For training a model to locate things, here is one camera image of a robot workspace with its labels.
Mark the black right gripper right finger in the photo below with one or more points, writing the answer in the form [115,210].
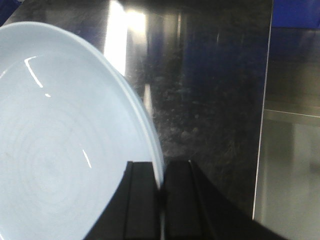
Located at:
[196,210]

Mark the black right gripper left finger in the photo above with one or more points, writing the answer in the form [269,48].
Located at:
[133,212]

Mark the light blue plate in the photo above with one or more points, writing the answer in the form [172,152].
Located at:
[146,124]
[67,132]

